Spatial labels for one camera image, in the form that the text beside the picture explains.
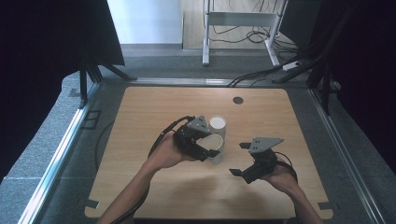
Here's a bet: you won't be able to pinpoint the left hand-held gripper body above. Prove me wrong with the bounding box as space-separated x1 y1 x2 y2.
172 115 213 162

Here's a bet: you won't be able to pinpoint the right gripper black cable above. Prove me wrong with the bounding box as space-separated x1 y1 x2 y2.
273 151 299 185

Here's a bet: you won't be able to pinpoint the black slanted stand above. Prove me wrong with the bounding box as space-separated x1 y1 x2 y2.
272 0 362 116

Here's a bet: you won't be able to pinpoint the person's right hand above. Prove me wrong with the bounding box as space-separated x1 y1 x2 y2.
261 160 299 196

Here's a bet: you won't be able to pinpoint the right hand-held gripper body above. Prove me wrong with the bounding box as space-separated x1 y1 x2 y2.
245 136 285 185

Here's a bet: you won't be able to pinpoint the thin black floor cable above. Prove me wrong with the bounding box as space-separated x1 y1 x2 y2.
94 120 116 172

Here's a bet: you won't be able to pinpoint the plain white paper cup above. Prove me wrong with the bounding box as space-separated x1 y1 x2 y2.
197 133 226 165

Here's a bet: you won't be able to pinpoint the dark curtain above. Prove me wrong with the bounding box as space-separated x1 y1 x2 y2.
279 0 396 175
0 0 126 183

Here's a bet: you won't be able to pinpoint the aluminium floor rail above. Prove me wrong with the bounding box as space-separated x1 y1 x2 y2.
18 82 102 224
128 77 235 88
307 88 388 224

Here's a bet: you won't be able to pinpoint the white metal desk frame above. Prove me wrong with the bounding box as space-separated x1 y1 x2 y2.
202 0 290 67

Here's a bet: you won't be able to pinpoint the black tripod stand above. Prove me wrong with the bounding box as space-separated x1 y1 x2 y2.
78 54 138 109

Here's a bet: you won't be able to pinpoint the white power strip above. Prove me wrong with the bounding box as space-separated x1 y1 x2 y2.
281 60 303 72

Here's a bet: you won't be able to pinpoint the tangled black cables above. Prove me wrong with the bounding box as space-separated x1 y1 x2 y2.
209 0 301 54

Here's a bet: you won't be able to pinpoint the person's left hand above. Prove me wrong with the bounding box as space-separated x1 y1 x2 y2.
145 133 198 172

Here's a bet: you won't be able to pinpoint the black floor cable bundle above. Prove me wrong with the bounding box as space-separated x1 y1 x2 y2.
228 55 301 88

